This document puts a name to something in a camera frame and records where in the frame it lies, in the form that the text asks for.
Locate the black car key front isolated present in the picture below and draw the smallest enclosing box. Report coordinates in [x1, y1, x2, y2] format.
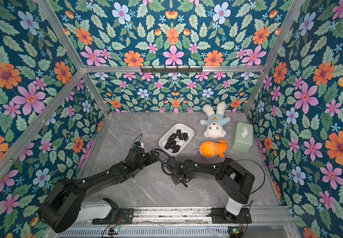
[164, 142, 171, 150]

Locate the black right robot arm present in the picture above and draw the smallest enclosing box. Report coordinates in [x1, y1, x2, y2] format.
[162, 157, 255, 216]

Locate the green tissue box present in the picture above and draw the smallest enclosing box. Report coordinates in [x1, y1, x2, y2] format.
[231, 122, 253, 153]

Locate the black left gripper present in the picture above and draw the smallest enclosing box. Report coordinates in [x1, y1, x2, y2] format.
[132, 150, 160, 173]

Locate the orange plush toy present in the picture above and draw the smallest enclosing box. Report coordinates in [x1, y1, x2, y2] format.
[195, 140, 228, 159]

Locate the aluminium front rail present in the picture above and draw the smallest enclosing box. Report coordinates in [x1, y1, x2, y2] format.
[72, 206, 294, 226]

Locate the black silver flip key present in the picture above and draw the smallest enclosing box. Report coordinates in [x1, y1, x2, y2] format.
[182, 132, 188, 141]

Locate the white plastic storage box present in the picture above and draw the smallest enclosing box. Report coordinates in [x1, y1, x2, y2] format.
[159, 123, 194, 156]

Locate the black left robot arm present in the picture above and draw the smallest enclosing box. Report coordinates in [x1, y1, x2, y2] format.
[38, 146, 159, 233]

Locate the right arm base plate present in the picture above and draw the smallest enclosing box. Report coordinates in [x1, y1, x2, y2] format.
[209, 207, 252, 224]

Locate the white plush bunny toy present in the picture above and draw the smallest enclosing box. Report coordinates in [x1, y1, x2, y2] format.
[200, 102, 231, 139]

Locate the black wall hook rail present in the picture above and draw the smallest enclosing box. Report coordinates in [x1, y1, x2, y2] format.
[140, 66, 203, 74]

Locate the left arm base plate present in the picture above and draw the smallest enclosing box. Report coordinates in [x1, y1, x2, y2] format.
[92, 208, 134, 225]

